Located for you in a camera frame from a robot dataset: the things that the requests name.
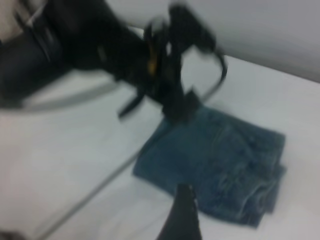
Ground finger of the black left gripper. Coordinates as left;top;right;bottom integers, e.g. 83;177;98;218
161;86;201;124
117;95;148;119

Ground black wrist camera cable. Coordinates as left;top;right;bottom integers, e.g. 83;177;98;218
197;47;230;103

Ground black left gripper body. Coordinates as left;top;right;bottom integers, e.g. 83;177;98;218
134;19;187;111

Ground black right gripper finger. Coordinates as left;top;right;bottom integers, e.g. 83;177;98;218
156;183;203;240

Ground blue denim jeans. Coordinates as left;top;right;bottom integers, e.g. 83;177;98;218
132;104;287;230

